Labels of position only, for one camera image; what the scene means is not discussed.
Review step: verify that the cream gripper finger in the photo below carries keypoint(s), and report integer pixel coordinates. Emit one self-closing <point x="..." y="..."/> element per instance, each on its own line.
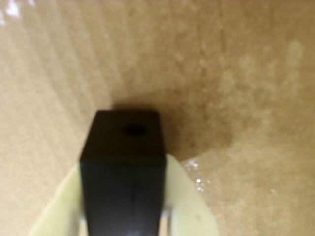
<point x="64" y="209"/>
<point x="189" y="211"/>

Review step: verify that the black rectangular block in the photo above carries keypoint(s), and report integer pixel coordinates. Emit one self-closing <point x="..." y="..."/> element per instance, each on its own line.
<point x="123" y="172"/>

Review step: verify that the brown cardboard sheet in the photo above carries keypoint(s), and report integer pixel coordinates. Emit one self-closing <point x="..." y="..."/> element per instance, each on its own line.
<point x="246" y="98"/>

